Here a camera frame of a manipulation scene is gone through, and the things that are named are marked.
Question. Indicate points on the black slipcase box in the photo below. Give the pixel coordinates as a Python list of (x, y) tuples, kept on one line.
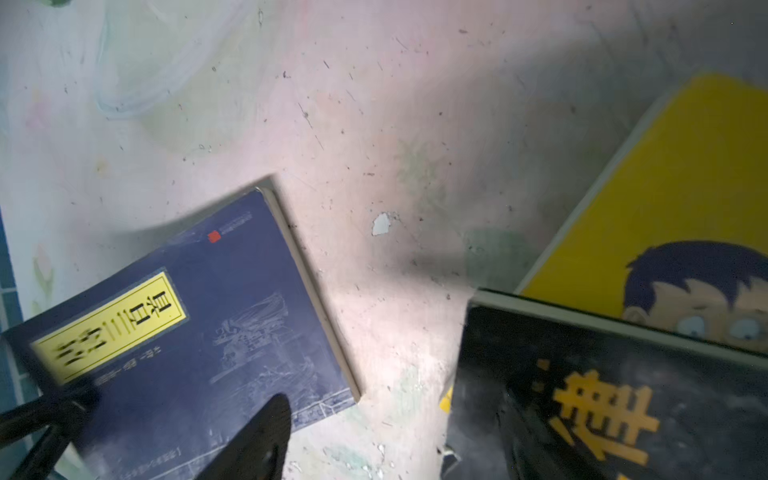
[(546, 392)]

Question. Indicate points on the yellow cartoon cover book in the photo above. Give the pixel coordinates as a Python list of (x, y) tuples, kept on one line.
[(673, 233)]

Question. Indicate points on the dark blue book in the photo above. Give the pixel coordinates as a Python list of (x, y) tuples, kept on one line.
[(184, 346)]

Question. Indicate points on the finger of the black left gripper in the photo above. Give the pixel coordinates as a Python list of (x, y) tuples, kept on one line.
[(61, 416)]

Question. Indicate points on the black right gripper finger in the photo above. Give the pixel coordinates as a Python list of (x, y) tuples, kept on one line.
[(259, 449)]

